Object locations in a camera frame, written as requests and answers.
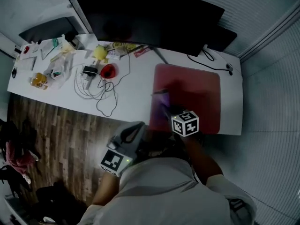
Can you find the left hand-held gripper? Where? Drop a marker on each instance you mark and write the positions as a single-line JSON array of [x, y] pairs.
[[114, 162]]

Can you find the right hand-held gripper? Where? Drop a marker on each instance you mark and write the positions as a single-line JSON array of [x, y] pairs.
[[186, 124]]

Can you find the purple cloth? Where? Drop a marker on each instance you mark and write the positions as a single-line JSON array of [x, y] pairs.
[[158, 99]]

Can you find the red desk mat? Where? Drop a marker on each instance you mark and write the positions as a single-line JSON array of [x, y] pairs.
[[199, 90]]

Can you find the person's left forearm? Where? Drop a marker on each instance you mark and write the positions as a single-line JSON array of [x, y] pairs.
[[105, 189]]

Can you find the person's right forearm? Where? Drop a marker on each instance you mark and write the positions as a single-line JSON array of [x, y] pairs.
[[201, 160]]

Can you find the red round object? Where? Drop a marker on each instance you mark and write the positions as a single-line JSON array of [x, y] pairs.
[[112, 69]]

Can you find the red checkered cloth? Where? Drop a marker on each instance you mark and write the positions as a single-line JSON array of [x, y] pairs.
[[18, 158]]

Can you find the red card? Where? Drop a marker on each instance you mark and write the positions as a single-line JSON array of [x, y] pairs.
[[140, 53]]

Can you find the white power strip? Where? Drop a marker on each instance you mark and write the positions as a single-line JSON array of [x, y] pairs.
[[88, 82]]

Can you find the person's white shirt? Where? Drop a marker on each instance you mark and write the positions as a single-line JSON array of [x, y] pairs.
[[164, 196]]

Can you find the black power adapter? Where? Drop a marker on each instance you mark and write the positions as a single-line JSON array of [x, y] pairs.
[[89, 69]]

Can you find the white printed box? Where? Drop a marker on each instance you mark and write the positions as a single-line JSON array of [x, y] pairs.
[[113, 54]]

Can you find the yellow printed packet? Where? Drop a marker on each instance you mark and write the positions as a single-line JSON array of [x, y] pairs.
[[124, 46]]

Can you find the yellow plush toy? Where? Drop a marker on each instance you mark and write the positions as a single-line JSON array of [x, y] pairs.
[[100, 51]]

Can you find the small black monitor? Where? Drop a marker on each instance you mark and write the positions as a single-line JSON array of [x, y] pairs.
[[225, 40]]

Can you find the black bag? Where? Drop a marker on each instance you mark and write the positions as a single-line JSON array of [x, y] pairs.
[[58, 200]]

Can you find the large black monitor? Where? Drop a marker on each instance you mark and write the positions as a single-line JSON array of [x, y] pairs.
[[150, 17]]

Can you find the clear plastic bag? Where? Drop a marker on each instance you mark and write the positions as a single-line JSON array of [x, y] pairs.
[[58, 67]]

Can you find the pale yellow bag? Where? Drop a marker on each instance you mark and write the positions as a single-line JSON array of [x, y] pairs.
[[66, 48]]

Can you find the black mug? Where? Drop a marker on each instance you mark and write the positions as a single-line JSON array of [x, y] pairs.
[[70, 37]]

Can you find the black chair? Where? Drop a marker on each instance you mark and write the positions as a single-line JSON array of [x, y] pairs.
[[9, 130]]

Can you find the white notebook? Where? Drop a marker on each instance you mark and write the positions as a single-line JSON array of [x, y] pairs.
[[47, 49]]

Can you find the white keyboard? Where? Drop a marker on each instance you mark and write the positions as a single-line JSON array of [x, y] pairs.
[[27, 63]]

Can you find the small red object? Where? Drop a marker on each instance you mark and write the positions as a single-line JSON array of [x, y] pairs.
[[26, 49]]

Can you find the wide black monitor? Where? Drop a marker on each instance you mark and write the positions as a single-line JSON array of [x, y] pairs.
[[47, 29]]

